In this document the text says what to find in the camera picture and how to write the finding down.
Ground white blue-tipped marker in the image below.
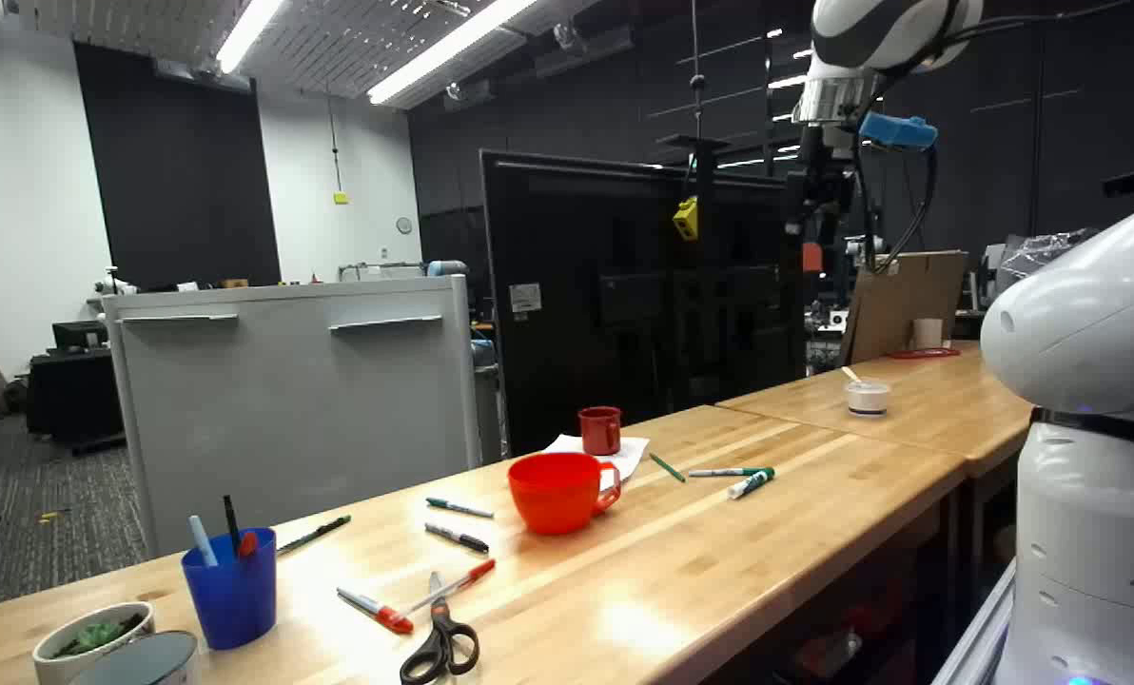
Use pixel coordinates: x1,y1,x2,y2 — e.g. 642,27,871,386
185,509,220,570

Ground large black panel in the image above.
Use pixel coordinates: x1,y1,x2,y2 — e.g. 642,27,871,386
480,147,810,457

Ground black camera cable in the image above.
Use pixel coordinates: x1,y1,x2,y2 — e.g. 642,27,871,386
852,138,942,275

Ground large red plastic cup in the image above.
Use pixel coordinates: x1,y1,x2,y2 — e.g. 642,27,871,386
507,450,627,537

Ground black wall screen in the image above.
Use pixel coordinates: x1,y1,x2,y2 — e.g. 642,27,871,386
73,39,284,295

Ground red capped white marker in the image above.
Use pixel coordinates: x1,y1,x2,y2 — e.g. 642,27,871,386
401,556,498,615
330,583,418,637

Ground black pen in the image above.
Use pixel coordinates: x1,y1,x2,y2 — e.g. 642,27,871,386
273,509,352,556

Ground black office furniture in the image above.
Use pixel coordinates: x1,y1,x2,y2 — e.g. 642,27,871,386
21,318,129,450

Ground black handled scissors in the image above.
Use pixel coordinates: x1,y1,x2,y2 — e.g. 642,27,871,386
395,587,481,685

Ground blue plastic cup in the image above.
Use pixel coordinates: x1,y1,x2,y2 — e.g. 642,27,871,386
178,525,281,654

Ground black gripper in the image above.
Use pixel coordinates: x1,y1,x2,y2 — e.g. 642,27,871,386
799,121,859,275

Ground long ceiling light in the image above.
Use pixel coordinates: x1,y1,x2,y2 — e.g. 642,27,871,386
366,0,538,110
211,0,290,76

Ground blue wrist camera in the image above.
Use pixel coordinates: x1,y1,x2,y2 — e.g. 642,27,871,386
854,110,942,157

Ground white paper sheet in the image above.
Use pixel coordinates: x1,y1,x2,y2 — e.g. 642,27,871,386
537,428,654,488

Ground white paper cup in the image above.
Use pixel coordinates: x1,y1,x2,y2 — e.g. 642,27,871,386
908,314,949,355

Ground yellow hanging object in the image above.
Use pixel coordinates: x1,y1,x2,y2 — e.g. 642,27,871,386
668,190,703,248

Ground green pencil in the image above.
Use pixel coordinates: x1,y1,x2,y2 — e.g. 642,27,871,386
645,450,693,488

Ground dark red mug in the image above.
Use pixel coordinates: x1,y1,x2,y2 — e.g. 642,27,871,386
573,402,623,460

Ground black red-tipped marker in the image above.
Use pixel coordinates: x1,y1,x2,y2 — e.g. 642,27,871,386
215,490,262,558

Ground grey round object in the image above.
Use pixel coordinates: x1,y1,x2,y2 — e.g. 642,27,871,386
83,629,202,685

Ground brown cardboard box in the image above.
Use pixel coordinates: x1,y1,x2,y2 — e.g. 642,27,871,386
839,248,974,363

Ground white label sticker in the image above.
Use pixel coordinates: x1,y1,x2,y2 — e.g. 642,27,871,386
507,277,546,318

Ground grey metal partition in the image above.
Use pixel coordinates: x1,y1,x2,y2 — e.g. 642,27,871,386
101,268,481,558

